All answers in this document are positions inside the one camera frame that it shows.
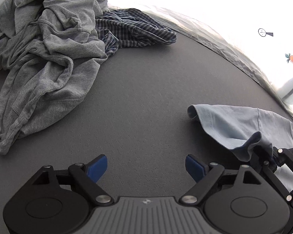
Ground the white printed plastic curtain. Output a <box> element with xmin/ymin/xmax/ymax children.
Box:
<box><xmin>108</xmin><ymin>0</ymin><xmax>293</xmax><ymax>115</ymax></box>

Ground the light blue t-shirt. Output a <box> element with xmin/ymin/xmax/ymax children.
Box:
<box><xmin>187</xmin><ymin>104</ymin><xmax>293</xmax><ymax>171</ymax></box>

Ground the blue plaid shirt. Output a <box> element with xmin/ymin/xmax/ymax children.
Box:
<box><xmin>96</xmin><ymin>8</ymin><xmax>177</xmax><ymax>57</ymax></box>

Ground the grey sweatshirt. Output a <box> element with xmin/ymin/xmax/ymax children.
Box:
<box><xmin>0</xmin><ymin>0</ymin><xmax>108</xmax><ymax>155</ymax></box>

